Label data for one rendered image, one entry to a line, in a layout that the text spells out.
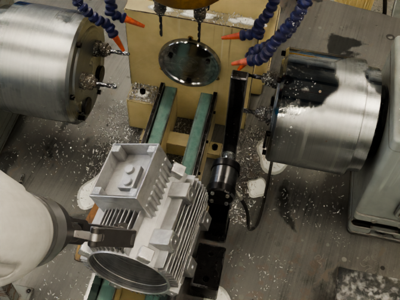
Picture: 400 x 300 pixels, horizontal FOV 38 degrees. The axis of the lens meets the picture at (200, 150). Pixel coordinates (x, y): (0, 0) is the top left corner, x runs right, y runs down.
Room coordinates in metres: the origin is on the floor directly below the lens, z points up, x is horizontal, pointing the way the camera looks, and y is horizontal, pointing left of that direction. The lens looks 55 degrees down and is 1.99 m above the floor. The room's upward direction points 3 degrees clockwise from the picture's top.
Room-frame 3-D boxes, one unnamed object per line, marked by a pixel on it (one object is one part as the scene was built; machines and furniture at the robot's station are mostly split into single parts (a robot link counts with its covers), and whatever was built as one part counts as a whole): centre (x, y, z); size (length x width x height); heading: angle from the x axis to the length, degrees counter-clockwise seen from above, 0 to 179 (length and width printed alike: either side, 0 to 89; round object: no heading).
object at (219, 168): (0.78, -0.12, 0.92); 0.45 x 0.13 x 0.24; 171
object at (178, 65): (0.93, 0.04, 1.02); 0.15 x 0.02 x 0.15; 81
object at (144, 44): (0.99, 0.03, 0.97); 0.30 x 0.11 x 0.34; 81
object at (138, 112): (0.92, 0.15, 0.86); 0.07 x 0.06 x 0.12; 81
